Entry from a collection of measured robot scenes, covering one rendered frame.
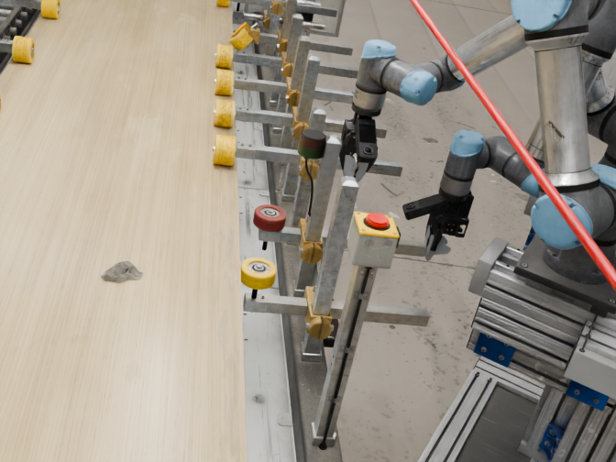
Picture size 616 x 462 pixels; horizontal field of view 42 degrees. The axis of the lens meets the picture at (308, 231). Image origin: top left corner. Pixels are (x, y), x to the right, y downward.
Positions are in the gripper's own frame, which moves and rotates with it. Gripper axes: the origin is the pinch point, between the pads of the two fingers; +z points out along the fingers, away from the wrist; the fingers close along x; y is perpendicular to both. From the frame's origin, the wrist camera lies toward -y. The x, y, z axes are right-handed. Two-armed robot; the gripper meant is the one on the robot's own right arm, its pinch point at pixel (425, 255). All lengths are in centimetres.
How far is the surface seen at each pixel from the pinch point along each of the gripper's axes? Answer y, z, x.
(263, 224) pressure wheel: -44.2, -6.6, -3.7
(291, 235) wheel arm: -36.6, -3.0, -1.6
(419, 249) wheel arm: -2.7, -2.5, -1.5
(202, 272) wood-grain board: -59, -7, -28
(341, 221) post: -32, -25, -31
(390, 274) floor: 31, 83, 115
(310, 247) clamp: -32.5, -4.1, -8.5
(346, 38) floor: 56, 83, 452
